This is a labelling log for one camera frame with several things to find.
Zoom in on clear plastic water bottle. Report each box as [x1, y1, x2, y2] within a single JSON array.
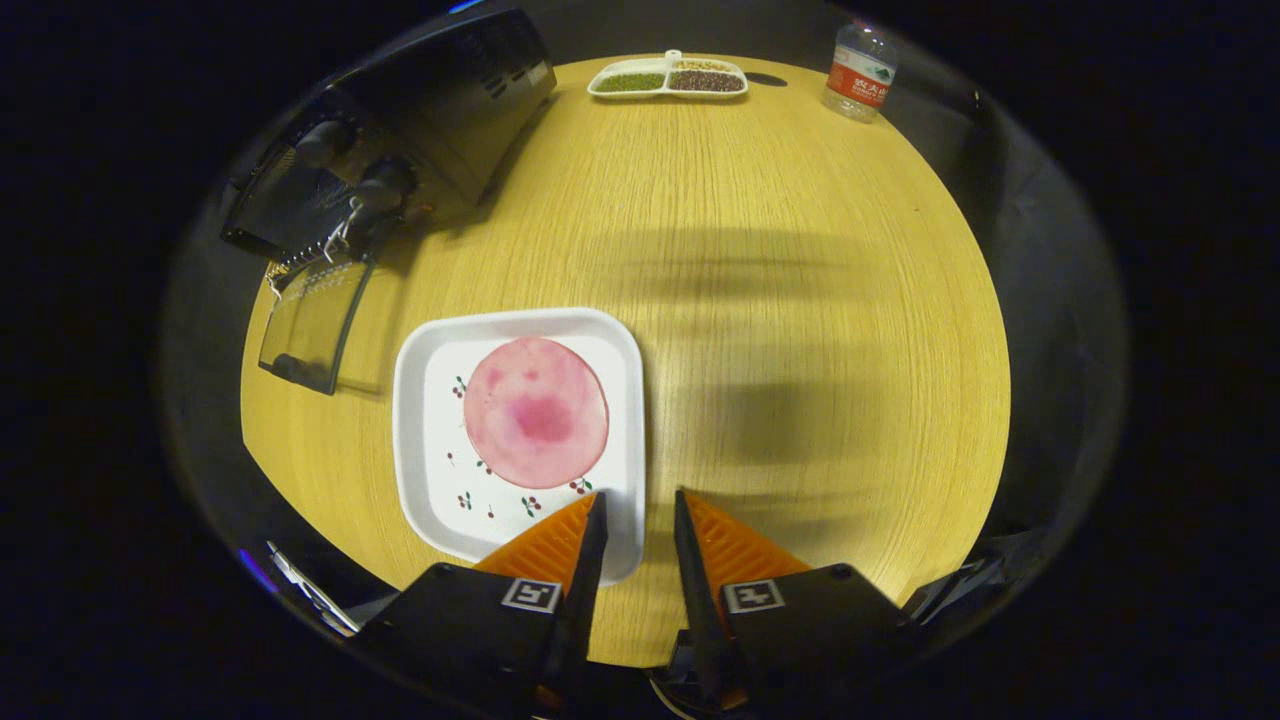
[[822, 20, 899, 124]]

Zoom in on white divided bean tray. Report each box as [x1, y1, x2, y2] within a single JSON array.
[[587, 49, 749, 101]]

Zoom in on metal oven rack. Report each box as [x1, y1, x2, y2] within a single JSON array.
[[265, 232, 351, 296]]

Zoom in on pink round ham slice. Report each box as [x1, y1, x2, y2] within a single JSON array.
[[463, 336, 610, 490]]

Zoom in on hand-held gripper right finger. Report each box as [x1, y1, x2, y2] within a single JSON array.
[[672, 488, 916, 713]]

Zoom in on black toaster oven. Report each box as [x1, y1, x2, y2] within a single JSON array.
[[220, 5, 558, 396]]

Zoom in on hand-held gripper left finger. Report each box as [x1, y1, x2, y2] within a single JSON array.
[[355, 490, 609, 716]]

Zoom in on white square plate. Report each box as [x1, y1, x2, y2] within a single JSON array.
[[393, 307, 646, 586]]

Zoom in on white string tie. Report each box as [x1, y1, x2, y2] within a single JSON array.
[[322, 200, 363, 263]]

